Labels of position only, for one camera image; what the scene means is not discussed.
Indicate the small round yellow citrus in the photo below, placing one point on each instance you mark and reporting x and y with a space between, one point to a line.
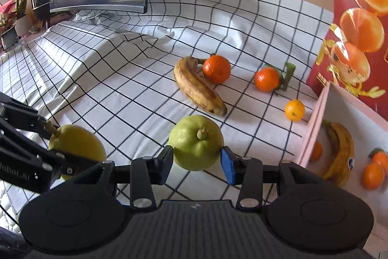
294 110

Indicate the green pear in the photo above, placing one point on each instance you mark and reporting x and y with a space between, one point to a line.
194 143

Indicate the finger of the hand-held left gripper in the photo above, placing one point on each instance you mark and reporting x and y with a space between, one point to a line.
75 163
30 119

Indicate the red snack bag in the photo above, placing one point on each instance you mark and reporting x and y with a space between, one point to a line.
363 4

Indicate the brown spotted banana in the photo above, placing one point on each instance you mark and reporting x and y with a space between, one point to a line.
197 87

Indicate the white quilted pad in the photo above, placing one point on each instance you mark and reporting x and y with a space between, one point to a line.
12 204

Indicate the white black checked tablecloth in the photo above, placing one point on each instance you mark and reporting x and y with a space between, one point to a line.
121 80

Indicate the yellow pear with long stem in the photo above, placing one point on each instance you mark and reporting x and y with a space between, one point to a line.
78 143

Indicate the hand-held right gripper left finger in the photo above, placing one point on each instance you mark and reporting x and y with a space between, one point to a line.
166 165

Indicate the oval orange kumquat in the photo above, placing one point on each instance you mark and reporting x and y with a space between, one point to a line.
372 176

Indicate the pink cardboard box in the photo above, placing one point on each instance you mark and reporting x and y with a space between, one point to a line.
348 107

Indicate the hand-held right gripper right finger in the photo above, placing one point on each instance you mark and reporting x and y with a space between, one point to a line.
229 166

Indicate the potted plant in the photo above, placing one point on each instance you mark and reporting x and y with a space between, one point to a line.
15 10

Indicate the spotted banana with sticker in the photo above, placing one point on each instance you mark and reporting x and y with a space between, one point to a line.
344 149

